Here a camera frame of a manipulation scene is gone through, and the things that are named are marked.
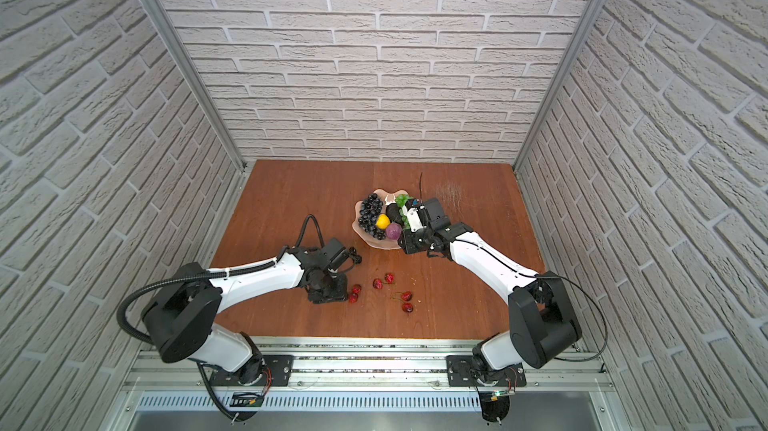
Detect black fake avocado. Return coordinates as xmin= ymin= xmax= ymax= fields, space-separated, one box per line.
xmin=385 ymin=202 xmax=404 ymax=226

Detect aluminium corner post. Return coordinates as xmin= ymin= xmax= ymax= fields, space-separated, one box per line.
xmin=512 ymin=0 xmax=607 ymax=173
xmin=139 ymin=0 xmax=248 ymax=173

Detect red cherry pair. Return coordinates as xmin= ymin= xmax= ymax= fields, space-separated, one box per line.
xmin=348 ymin=284 xmax=362 ymax=303
xmin=400 ymin=291 xmax=414 ymax=313
xmin=372 ymin=273 xmax=395 ymax=290

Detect pink scalloped fruit bowl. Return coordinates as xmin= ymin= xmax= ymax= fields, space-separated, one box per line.
xmin=352 ymin=189 xmax=408 ymax=251

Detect yellow fake lemon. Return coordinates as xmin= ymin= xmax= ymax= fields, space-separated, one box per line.
xmin=375 ymin=214 xmax=391 ymax=230

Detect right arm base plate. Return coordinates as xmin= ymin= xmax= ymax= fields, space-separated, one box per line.
xmin=446 ymin=355 xmax=527 ymax=389

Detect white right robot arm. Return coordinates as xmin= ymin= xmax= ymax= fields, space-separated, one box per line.
xmin=398 ymin=198 xmax=582 ymax=383

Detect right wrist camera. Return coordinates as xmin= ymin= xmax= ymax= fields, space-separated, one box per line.
xmin=402 ymin=205 xmax=424 ymax=233

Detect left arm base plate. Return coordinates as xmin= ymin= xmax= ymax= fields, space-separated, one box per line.
xmin=209 ymin=354 xmax=294 ymax=388

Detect purple fake fig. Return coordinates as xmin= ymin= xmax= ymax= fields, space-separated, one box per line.
xmin=385 ymin=222 xmax=403 ymax=241

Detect dark purple grape bunch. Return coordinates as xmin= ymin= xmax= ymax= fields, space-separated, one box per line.
xmin=357 ymin=193 xmax=386 ymax=241

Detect right aluminium corner post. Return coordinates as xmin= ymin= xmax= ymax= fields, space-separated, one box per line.
xmin=512 ymin=0 xmax=607 ymax=173

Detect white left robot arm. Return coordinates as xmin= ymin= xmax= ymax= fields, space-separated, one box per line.
xmin=141 ymin=238 xmax=362 ymax=386

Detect left aluminium corner post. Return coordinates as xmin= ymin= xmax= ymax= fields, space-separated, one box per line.
xmin=139 ymin=0 xmax=248 ymax=173

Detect green grape bunch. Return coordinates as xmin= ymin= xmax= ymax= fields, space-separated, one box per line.
xmin=395 ymin=194 xmax=413 ymax=230

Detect aluminium mounting rail frame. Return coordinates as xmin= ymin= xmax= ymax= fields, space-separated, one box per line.
xmin=98 ymin=336 xmax=637 ymax=431

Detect black corrugated cable conduit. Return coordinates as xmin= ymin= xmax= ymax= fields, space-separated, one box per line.
xmin=116 ymin=213 xmax=328 ymax=423

